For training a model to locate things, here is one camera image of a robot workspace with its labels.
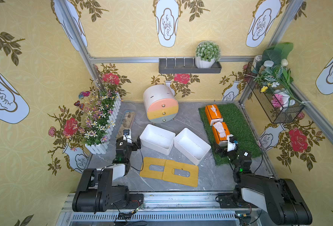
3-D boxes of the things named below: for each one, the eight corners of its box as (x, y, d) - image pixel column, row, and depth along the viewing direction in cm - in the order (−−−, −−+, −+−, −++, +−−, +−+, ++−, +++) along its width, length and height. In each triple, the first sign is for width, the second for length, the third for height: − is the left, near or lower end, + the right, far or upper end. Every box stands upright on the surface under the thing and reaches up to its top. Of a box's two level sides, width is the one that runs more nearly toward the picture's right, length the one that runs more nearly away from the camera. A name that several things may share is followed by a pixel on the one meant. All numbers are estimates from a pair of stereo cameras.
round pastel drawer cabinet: (149, 128, 106) (145, 107, 88) (145, 102, 124) (141, 80, 106) (177, 123, 109) (179, 102, 91) (170, 99, 126) (170, 77, 108)
